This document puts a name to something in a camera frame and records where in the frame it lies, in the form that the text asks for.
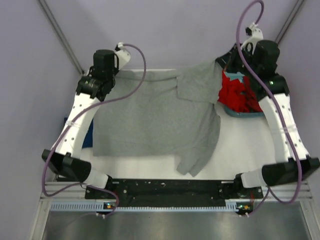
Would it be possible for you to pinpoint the folded blue t shirt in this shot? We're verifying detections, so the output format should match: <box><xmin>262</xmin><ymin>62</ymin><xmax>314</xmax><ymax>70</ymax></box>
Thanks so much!
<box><xmin>82</xmin><ymin>120</ymin><xmax>94</xmax><ymax>149</ymax></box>

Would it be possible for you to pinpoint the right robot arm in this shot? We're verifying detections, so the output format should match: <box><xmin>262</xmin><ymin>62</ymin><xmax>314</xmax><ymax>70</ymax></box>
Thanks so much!
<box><xmin>216</xmin><ymin>40</ymin><xmax>320</xmax><ymax>198</ymax></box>

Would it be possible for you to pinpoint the aluminium corner post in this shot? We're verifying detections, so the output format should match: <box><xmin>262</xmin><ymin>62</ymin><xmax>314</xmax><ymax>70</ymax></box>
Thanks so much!
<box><xmin>37</xmin><ymin>0</ymin><xmax>85</xmax><ymax>75</ymax></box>
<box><xmin>274</xmin><ymin>0</ymin><xmax>307</xmax><ymax>45</ymax></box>

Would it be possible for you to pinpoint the grey slotted cable duct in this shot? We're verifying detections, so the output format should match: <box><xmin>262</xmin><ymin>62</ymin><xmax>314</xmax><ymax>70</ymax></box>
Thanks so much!
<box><xmin>50</xmin><ymin>201</ymin><xmax>239</xmax><ymax>212</ymax></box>

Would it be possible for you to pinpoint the teal plastic basket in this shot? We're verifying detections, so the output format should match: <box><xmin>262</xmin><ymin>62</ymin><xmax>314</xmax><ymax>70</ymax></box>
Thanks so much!
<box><xmin>223</xmin><ymin>71</ymin><xmax>264</xmax><ymax>118</ymax></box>

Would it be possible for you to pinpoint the left aluminium corner post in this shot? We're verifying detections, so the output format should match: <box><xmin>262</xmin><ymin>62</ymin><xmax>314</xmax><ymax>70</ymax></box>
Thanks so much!
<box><xmin>37</xmin><ymin>0</ymin><xmax>85</xmax><ymax>75</ymax></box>

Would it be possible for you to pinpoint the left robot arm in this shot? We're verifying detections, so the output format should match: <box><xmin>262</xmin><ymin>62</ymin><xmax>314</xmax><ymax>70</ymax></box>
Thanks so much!
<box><xmin>42</xmin><ymin>49</ymin><xmax>120</xmax><ymax>199</ymax></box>

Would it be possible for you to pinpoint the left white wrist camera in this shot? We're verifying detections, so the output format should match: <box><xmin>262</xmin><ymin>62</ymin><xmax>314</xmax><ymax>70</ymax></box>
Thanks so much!
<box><xmin>114</xmin><ymin>42</ymin><xmax>131</xmax><ymax>70</ymax></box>

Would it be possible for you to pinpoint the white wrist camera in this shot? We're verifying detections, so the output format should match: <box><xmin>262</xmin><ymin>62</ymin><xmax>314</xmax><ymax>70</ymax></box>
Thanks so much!
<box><xmin>241</xmin><ymin>22</ymin><xmax>264</xmax><ymax>52</ymax></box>
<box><xmin>114</xmin><ymin>42</ymin><xmax>131</xmax><ymax>70</ymax></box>

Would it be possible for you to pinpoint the grey t shirt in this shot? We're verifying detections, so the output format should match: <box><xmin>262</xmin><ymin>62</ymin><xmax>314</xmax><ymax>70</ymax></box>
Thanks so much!
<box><xmin>92</xmin><ymin>60</ymin><xmax>222</xmax><ymax>176</ymax></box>

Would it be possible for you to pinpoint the right aluminium corner post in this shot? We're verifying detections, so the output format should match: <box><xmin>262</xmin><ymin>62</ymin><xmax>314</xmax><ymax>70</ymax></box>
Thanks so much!
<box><xmin>274</xmin><ymin>0</ymin><xmax>307</xmax><ymax>45</ymax></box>

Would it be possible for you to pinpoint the aluminium frame rail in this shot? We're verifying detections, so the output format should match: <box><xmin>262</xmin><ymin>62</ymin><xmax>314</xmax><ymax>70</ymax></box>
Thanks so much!
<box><xmin>44</xmin><ymin>181</ymin><xmax>313</xmax><ymax>201</ymax></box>

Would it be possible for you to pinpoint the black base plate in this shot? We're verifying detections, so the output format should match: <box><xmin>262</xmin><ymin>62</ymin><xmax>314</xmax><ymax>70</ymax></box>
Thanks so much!
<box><xmin>84</xmin><ymin>177</ymin><xmax>265</xmax><ymax>208</ymax></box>

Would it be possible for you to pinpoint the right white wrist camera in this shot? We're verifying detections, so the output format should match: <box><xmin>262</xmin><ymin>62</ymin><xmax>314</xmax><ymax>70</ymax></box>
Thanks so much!
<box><xmin>241</xmin><ymin>22</ymin><xmax>264</xmax><ymax>52</ymax></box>

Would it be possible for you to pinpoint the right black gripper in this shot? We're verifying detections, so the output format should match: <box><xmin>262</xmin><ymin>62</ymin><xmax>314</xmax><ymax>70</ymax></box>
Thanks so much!
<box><xmin>215</xmin><ymin>42</ymin><xmax>259</xmax><ymax>79</ymax></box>

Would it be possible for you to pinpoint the dark red t shirt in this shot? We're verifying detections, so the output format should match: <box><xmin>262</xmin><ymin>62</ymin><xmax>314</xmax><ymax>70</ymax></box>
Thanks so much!
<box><xmin>246</xmin><ymin>98</ymin><xmax>263</xmax><ymax>113</ymax></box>

